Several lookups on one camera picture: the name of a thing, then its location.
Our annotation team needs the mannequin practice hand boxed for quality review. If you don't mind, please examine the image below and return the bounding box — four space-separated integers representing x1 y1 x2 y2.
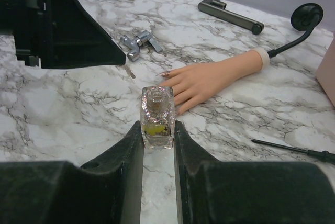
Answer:
160 48 270 115

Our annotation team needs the glitter nail polish bottle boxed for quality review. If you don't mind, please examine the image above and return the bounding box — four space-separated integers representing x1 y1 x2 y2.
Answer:
140 86 175 149

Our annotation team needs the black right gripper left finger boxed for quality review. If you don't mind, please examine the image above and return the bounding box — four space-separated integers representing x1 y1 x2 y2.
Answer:
1 121 143 223

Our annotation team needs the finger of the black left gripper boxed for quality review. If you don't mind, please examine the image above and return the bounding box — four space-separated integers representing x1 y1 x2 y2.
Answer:
39 0 126 69

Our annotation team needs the orange handled screwdriver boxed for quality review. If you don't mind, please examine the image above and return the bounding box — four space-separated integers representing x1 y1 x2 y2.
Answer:
251 139 334 163

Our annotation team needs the pink plastic storage box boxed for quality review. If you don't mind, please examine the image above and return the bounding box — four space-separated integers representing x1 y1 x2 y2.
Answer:
316 42 334 100

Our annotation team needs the chrome faucet tap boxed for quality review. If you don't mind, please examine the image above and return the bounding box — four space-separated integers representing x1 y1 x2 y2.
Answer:
121 30 163 62

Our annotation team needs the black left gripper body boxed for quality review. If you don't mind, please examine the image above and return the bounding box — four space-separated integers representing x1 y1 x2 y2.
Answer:
1 0 44 66

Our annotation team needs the dark bronze faucet handle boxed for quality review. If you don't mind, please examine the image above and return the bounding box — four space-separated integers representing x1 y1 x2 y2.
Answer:
198 0 264 35

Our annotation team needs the black flexible stand with base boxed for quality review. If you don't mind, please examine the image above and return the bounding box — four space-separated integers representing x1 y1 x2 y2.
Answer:
267 3 323 59

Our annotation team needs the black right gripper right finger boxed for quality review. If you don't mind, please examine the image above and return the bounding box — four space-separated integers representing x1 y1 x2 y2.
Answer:
174 121 334 223

